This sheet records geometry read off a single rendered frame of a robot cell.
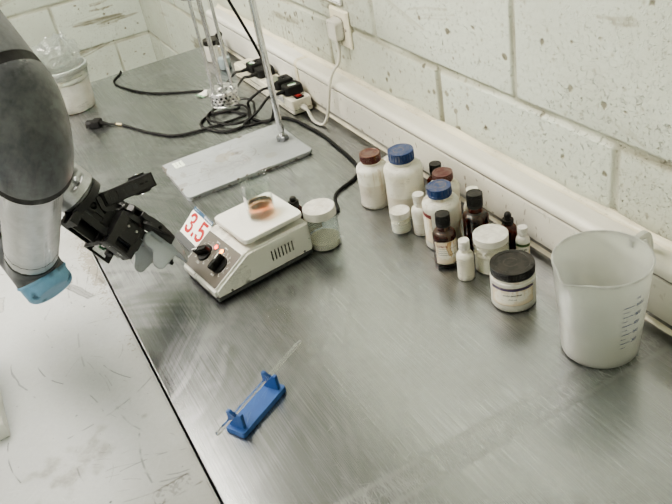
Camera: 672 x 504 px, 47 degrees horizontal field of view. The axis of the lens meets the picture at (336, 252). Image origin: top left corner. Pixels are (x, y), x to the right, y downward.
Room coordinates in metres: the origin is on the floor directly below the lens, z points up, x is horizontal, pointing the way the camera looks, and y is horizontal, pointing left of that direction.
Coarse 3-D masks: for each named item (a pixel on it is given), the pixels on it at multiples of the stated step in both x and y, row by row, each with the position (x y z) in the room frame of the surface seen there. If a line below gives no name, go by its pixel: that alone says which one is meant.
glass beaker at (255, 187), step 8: (240, 176) 1.19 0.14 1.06; (248, 176) 1.20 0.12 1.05; (256, 176) 1.20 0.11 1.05; (264, 176) 1.20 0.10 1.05; (240, 184) 1.17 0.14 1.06; (248, 184) 1.20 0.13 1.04; (256, 184) 1.20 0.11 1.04; (264, 184) 1.16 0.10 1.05; (248, 192) 1.16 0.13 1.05; (256, 192) 1.16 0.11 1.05; (264, 192) 1.16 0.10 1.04; (248, 200) 1.16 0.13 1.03; (256, 200) 1.16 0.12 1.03; (264, 200) 1.16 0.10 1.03; (272, 200) 1.17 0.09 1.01; (248, 208) 1.16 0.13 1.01; (256, 208) 1.16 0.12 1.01; (264, 208) 1.16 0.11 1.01; (272, 208) 1.17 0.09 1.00; (248, 216) 1.17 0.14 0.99; (256, 216) 1.16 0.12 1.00; (264, 216) 1.16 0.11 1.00
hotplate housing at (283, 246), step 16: (288, 224) 1.16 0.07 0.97; (304, 224) 1.16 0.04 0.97; (224, 240) 1.15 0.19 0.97; (256, 240) 1.13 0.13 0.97; (272, 240) 1.12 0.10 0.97; (288, 240) 1.13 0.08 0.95; (304, 240) 1.15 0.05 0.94; (256, 256) 1.10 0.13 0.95; (272, 256) 1.12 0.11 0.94; (288, 256) 1.13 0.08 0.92; (304, 256) 1.15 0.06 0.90; (192, 272) 1.14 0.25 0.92; (240, 272) 1.08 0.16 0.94; (256, 272) 1.10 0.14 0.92; (272, 272) 1.12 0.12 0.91; (208, 288) 1.08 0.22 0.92; (224, 288) 1.07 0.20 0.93; (240, 288) 1.08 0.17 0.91
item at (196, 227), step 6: (192, 216) 1.33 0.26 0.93; (198, 216) 1.31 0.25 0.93; (186, 222) 1.33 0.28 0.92; (192, 222) 1.31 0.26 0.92; (198, 222) 1.30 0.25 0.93; (204, 222) 1.29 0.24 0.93; (186, 228) 1.32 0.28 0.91; (192, 228) 1.30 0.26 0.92; (198, 228) 1.29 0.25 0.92; (204, 228) 1.27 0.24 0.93; (192, 234) 1.29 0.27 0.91; (198, 234) 1.27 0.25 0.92; (204, 234) 1.26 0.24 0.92; (198, 240) 1.26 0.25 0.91
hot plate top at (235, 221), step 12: (240, 204) 1.23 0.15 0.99; (276, 204) 1.21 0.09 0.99; (288, 204) 1.20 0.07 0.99; (216, 216) 1.20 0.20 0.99; (228, 216) 1.20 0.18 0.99; (240, 216) 1.19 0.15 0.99; (276, 216) 1.16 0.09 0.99; (288, 216) 1.16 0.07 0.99; (300, 216) 1.16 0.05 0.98; (228, 228) 1.16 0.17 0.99; (240, 228) 1.15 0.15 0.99; (252, 228) 1.14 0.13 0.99; (264, 228) 1.13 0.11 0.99; (276, 228) 1.13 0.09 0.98; (240, 240) 1.12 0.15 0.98; (252, 240) 1.11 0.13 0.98
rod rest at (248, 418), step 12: (264, 372) 0.83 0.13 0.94; (264, 384) 0.83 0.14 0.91; (276, 384) 0.81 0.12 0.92; (264, 396) 0.81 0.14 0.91; (276, 396) 0.80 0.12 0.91; (228, 408) 0.77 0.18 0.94; (252, 408) 0.79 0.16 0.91; (264, 408) 0.78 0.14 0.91; (240, 420) 0.75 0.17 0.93; (252, 420) 0.77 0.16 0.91; (240, 432) 0.75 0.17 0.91
